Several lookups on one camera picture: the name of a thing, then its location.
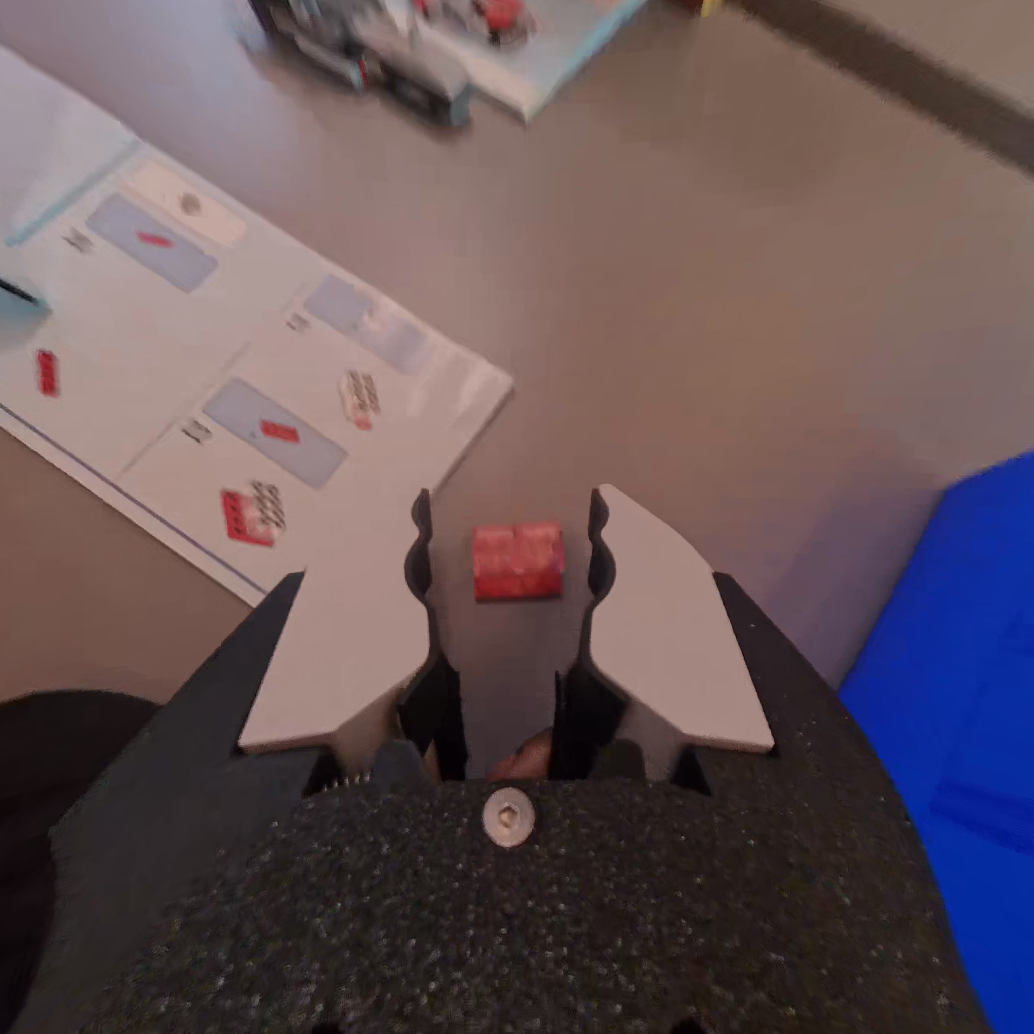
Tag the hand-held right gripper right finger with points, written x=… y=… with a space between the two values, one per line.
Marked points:
x=670 y=646

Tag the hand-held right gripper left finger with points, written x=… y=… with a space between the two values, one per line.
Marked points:
x=355 y=646

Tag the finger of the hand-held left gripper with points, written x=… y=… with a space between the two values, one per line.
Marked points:
x=20 y=319

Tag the instruction booklet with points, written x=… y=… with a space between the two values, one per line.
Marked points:
x=582 y=56
x=121 y=339

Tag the wide red toy plate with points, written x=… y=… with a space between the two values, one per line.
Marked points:
x=517 y=588

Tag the blue plastic bin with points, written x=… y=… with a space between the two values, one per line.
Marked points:
x=953 y=646

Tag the toy brick truck model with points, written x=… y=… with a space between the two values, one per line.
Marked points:
x=380 y=65

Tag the closed instruction booklet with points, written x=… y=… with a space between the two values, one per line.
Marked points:
x=582 y=56

